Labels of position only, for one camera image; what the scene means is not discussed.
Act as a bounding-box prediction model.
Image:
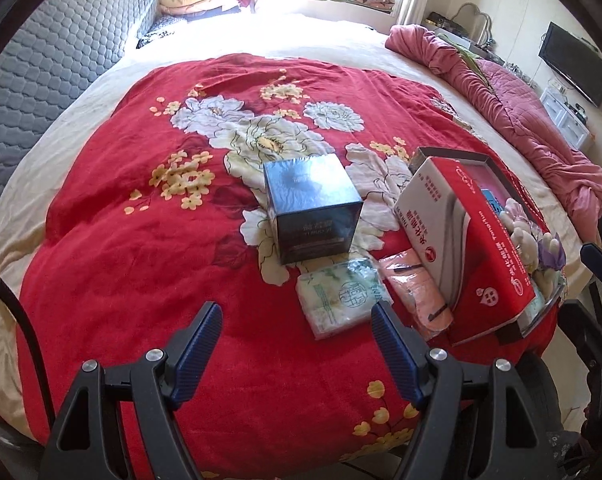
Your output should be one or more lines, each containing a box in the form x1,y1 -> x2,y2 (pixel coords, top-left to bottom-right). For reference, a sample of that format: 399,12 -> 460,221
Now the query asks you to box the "vanity mirror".
456,2 -> 494,43

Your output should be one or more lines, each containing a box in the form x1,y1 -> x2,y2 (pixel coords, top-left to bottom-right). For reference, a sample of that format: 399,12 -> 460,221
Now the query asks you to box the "pink socks pack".
378,247 -> 454,341

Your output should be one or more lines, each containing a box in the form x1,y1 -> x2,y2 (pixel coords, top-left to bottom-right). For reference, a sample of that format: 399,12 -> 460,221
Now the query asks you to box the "cluster of cosmetic bottles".
501,60 -> 536,86

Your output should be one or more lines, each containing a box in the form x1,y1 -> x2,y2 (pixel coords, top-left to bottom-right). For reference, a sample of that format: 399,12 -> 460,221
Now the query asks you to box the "floral fabric scrunchie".
498,199 -> 566,273

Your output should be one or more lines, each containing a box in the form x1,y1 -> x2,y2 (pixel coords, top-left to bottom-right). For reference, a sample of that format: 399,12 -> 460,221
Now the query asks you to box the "dressing table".
426,10 -> 496,56

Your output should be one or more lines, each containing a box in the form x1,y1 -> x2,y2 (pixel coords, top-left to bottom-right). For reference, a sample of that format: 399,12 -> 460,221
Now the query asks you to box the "stack of folded bedding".
158,0 -> 242,16

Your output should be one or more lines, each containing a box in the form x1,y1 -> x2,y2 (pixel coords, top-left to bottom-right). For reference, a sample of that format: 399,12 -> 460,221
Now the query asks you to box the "pink picture book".
473,162 -> 519,216

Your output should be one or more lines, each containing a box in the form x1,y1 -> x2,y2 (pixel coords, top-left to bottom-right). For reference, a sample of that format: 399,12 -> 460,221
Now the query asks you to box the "white drawer cabinet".
541,85 -> 594,148

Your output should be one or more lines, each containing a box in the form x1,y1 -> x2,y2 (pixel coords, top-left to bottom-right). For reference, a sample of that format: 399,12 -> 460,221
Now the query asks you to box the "red floral blanket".
16,52 -> 564,480

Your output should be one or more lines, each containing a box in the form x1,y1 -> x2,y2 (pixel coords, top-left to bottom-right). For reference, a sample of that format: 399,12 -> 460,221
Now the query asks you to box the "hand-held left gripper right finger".
371,301 -> 559,480

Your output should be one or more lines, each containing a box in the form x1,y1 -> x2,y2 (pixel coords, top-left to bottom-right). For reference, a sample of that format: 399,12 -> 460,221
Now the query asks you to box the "black cable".
0,260 -> 52,446

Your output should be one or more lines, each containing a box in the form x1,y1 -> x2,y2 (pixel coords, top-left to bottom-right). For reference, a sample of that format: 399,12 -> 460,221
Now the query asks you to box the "pink quilt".
385,24 -> 602,243

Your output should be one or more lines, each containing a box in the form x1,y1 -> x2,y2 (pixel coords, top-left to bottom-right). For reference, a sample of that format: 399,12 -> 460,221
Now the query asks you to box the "small green-white tissue pack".
295,257 -> 392,342

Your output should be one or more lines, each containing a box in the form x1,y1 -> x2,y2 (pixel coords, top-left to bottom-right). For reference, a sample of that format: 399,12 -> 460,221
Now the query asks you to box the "red tissue pack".
395,156 -> 546,347

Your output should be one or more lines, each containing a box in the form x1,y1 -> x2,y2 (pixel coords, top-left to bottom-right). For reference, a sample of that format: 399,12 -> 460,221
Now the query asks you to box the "green cloth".
438,32 -> 502,93

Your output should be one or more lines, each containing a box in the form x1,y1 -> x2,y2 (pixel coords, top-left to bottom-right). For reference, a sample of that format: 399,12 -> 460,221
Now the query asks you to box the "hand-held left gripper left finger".
40,301 -> 224,480

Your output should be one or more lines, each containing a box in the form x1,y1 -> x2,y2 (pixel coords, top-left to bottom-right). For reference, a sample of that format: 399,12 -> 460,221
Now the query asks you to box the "black television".
538,22 -> 602,108

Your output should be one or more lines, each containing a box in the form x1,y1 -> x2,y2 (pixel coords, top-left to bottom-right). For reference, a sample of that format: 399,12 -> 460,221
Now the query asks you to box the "green window bench cushion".
276,0 -> 394,16

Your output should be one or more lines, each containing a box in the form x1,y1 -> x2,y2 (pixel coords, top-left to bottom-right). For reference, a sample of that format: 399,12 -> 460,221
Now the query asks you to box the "dark floral pillow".
136,15 -> 186,50

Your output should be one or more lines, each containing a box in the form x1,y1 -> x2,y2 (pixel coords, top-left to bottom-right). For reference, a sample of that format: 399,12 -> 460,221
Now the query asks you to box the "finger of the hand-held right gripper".
581,242 -> 602,301

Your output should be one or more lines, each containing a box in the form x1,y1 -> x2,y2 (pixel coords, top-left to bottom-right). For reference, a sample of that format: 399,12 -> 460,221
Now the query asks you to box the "grey quilted headboard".
0,0 -> 162,248

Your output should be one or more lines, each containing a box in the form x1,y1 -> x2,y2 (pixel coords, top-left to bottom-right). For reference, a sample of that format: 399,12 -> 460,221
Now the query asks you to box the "grey cardboard box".
408,146 -> 566,346

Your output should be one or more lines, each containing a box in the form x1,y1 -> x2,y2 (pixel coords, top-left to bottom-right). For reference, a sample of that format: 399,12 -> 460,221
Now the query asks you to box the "dark square box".
262,155 -> 364,266

